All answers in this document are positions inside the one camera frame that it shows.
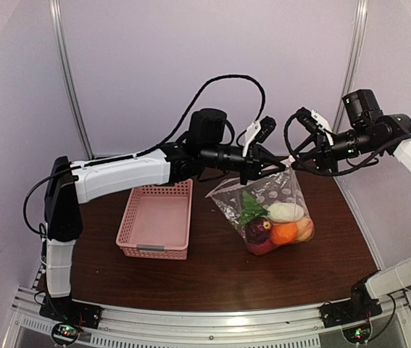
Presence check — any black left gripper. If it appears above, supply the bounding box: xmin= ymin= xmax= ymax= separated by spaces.
xmin=202 ymin=143 xmax=286 ymax=185

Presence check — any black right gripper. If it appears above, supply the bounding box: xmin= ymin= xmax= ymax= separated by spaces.
xmin=291 ymin=124 xmax=381 ymax=175

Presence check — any clear zip top bag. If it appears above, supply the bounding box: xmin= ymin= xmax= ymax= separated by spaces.
xmin=207 ymin=158 xmax=315 ymax=256

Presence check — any white radish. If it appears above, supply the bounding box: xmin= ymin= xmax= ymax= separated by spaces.
xmin=267 ymin=202 xmax=304 ymax=223
xmin=239 ymin=191 xmax=267 ymax=226

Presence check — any orange tangerine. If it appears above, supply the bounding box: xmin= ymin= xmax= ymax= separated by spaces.
xmin=270 ymin=223 xmax=298 ymax=245

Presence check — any yellow peach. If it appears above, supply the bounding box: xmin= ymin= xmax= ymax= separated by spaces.
xmin=296 ymin=217 xmax=314 ymax=242

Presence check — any red apple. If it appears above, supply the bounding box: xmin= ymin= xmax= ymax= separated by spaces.
xmin=246 ymin=239 xmax=278 ymax=256

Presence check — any pink plastic basket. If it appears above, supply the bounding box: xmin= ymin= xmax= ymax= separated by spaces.
xmin=116 ymin=179 xmax=194 ymax=260

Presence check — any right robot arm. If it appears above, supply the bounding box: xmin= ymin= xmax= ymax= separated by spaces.
xmin=283 ymin=89 xmax=411 ymax=320

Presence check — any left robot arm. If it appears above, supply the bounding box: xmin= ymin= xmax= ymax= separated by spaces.
xmin=38 ymin=108 xmax=286 ymax=322

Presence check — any right circuit board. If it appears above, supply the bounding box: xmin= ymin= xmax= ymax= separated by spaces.
xmin=342 ymin=324 xmax=372 ymax=345

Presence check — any circuit board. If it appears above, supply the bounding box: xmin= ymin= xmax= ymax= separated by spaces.
xmin=51 ymin=323 xmax=82 ymax=345
xmin=342 ymin=324 xmax=372 ymax=345

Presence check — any left circuit board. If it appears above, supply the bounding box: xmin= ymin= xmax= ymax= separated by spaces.
xmin=51 ymin=323 xmax=82 ymax=345

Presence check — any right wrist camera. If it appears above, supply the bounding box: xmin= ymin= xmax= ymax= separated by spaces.
xmin=295 ymin=107 xmax=333 ymax=135

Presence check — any right black cable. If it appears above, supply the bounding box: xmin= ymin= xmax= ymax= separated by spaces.
xmin=283 ymin=112 xmax=387 ymax=178

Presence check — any black cable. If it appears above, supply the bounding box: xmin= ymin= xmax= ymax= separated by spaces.
xmin=136 ymin=74 xmax=267 ymax=160
xmin=283 ymin=112 xmax=387 ymax=178

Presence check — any left black cable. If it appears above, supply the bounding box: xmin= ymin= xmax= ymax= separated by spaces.
xmin=136 ymin=74 xmax=267 ymax=160

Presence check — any right rear aluminium post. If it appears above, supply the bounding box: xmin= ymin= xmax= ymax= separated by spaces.
xmin=331 ymin=0 xmax=369 ymax=133

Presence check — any aluminium post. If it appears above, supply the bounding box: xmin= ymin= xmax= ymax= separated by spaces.
xmin=331 ymin=0 xmax=369 ymax=133
xmin=49 ymin=0 xmax=94 ymax=160

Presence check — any right side aluminium rail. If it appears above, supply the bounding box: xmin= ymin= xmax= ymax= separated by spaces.
xmin=335 ymin=178 xmax=394 ymax=270

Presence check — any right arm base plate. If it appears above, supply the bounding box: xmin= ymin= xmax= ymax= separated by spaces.
xmin=319 ymin=299 xmax=383 ymax=328

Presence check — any front aluminium frame rail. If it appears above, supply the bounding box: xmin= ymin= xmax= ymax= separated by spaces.
xmin=0 ymin=286 xmax=411 ymax=347

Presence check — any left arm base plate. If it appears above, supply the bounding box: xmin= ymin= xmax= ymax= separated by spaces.
xmin=39 ymin=302 xmax=102 ymax=329

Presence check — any left rear aluminium post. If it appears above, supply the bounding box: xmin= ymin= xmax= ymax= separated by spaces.
xmin=49 ymin=0 xmax=94 ymax=160

